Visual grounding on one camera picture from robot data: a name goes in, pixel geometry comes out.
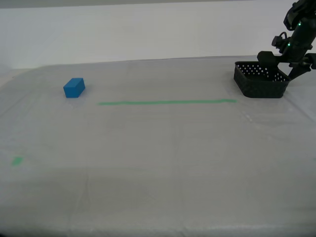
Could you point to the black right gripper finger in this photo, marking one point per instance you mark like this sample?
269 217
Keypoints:
266 58
311 61

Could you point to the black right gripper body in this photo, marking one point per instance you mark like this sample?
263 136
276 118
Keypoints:
296 53

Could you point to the black perforated plastic basket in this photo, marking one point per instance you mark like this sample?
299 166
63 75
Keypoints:
261 87

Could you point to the blue rectangular block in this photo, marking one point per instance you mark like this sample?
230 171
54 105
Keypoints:
74 89

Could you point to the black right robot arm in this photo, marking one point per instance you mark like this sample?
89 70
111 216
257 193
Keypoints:
304 22

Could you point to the long green tape strip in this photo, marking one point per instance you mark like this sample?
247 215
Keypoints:
168 102

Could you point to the white tablecloth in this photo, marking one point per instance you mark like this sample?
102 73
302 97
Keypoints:
158 160

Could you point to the small green tape mark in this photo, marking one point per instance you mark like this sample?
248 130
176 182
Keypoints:
17 161

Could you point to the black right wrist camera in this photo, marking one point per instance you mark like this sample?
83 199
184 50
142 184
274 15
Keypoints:
277 43

